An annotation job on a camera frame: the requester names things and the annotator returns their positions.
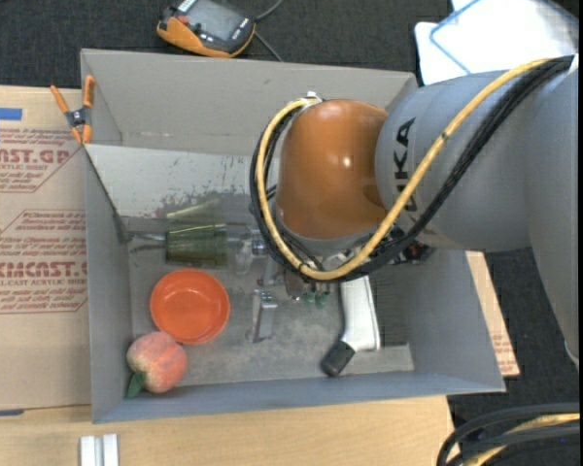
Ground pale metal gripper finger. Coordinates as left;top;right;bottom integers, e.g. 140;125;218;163
231;237;268;276
245;287;279;345

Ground dark green flat block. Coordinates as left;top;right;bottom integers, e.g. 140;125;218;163
164;225;229;268

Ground orange bowl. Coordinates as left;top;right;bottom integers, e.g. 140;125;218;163
149;267;232;347

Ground peach with green leaf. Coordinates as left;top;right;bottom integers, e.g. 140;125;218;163
123;330;189;400

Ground grey metal bin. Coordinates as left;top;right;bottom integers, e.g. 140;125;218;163
80;48;508;425

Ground brown cardboard board, red print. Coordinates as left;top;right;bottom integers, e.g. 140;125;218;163
0;83;522;418

